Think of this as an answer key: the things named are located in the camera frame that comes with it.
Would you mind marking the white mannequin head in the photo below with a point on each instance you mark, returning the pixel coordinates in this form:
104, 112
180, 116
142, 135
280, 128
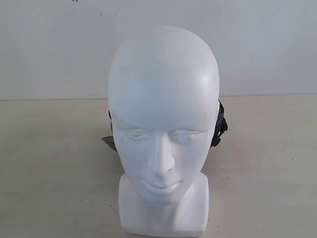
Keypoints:
163, 97

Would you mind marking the black helmet with tinted visor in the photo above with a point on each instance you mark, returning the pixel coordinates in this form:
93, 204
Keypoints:
220, 128

